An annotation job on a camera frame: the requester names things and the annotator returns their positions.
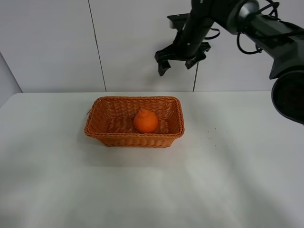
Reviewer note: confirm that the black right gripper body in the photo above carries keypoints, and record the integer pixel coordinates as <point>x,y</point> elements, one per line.
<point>192,28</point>

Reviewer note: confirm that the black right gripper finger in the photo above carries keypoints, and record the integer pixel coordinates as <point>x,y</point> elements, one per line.
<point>191,62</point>
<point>163,66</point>

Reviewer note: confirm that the orange fruit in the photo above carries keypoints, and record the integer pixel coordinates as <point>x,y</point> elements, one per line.
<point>145,121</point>

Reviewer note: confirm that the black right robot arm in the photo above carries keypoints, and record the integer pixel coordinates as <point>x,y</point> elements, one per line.
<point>283,41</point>

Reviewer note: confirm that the orange wicker basket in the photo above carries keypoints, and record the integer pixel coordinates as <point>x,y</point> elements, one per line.
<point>110,121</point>

